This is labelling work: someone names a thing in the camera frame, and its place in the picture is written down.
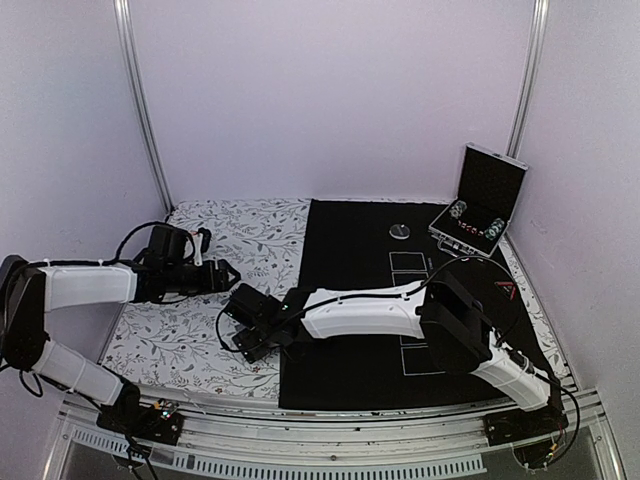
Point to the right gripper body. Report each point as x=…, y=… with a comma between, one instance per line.
x=265, y=332

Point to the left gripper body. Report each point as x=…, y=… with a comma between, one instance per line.
x=180, y=282

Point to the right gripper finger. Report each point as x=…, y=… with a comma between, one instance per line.
x=258, y=351
x=248, y=340

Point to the black dealer button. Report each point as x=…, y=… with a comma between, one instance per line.
x=400, y=231

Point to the triangular all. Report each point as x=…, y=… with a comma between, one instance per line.
x=508, y=288

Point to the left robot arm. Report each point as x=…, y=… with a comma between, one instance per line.
x=156, y=263

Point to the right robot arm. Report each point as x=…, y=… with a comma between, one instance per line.
x=439, y=310

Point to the floral tablecloth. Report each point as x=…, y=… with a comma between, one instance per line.
x=177, y=346

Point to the black poker mat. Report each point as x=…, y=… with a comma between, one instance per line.
x=347, y=246

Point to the left chip stack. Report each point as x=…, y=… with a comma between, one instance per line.
x=457, y=209

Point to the chip stack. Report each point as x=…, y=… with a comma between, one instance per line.
x=495, y=229
x=457, y=209

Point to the right chip stack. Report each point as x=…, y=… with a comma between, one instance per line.
x=495, y=229

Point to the aluminium poker chip case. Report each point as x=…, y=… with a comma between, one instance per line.
x=490, y=183

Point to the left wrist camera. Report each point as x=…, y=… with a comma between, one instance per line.
x=201, y=241

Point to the aluminium front rail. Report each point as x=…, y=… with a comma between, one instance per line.
x=242, y=438

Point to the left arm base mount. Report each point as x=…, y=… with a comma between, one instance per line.
x=159, y=422

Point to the left aluminium post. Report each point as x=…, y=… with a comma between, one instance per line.
x=124, y=25

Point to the aluminium post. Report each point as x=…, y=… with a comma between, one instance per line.
x=532, y=62
x=124, y=25

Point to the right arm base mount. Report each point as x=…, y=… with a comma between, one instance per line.
x=539, y=433

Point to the right aluminium post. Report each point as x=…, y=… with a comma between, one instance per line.
x=532, y=62

